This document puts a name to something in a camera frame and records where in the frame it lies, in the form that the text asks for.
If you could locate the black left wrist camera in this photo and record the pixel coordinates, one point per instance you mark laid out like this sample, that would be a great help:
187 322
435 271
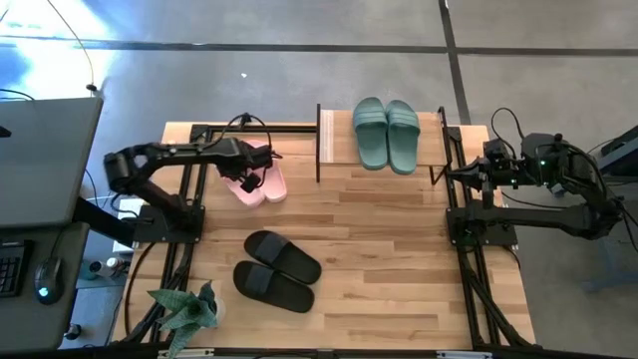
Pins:
251 182

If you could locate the small bottle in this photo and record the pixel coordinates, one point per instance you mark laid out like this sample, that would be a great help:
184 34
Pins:
112 265

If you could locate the black caster wheel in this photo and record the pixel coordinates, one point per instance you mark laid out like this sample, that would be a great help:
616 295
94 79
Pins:
74 332

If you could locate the dark grey desk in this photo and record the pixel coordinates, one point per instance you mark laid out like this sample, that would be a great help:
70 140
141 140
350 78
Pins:
25 324

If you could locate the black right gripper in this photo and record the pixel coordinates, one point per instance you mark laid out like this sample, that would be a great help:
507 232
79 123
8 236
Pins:
501 174

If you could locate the wooden shelf black metal frame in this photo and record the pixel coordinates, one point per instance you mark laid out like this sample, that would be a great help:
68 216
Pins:
344 139

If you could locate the black computer mouse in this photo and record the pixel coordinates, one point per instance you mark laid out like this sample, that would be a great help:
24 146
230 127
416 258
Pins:
49 279

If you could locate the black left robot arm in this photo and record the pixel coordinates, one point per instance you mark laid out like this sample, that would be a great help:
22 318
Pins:
174 152

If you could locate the potted green plant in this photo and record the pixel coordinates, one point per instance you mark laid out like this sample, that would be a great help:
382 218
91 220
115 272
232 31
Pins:
192 311

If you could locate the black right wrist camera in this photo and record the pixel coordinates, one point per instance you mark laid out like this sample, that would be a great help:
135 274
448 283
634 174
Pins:
496 149

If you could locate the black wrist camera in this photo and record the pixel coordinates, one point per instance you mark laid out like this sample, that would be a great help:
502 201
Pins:
496 149
251 182

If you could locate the blue-grey metal cart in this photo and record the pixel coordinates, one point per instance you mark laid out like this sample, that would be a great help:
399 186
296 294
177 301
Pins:
613 283

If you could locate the black device on cart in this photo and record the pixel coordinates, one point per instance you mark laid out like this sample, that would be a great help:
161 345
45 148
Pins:
625 144

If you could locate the silver aluminium bracket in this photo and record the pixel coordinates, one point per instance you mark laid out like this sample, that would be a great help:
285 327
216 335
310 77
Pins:
184 353
463 355

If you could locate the light grey desk panel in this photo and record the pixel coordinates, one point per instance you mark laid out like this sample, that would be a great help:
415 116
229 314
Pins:
40 159

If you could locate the pink slide sandal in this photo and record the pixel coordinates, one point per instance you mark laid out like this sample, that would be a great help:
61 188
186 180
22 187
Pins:
249 199
276 187

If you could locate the black keyboard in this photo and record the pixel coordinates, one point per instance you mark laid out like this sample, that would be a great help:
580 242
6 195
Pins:
12 269

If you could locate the black aluminium table frame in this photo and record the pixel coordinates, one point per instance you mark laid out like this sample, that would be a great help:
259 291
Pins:
299 129

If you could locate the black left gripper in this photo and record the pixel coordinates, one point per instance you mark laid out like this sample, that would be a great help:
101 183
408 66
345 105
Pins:
241 157

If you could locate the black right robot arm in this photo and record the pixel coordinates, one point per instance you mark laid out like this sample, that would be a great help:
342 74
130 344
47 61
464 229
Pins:
538 217

